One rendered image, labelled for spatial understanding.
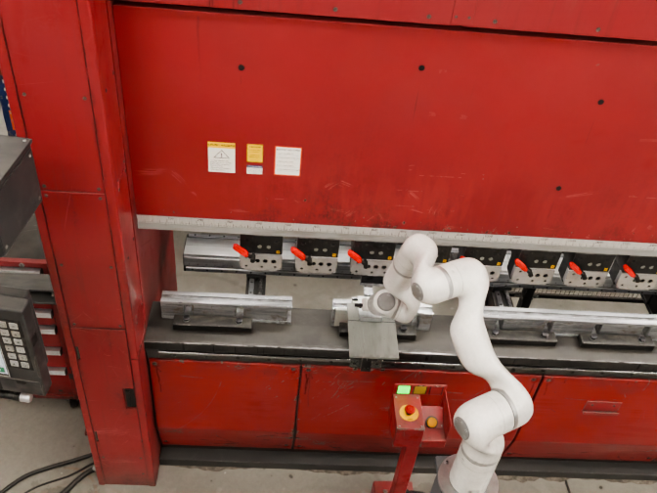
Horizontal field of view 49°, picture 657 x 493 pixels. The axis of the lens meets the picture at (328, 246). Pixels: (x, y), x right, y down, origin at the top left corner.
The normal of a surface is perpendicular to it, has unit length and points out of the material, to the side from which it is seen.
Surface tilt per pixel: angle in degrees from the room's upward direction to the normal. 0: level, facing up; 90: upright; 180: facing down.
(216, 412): 90
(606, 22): 90
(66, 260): 90
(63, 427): 0
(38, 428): 0
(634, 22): 90
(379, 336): 0
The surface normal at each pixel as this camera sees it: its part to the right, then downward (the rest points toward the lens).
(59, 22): 0.02, 0.67
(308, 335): 0.09, -0.74
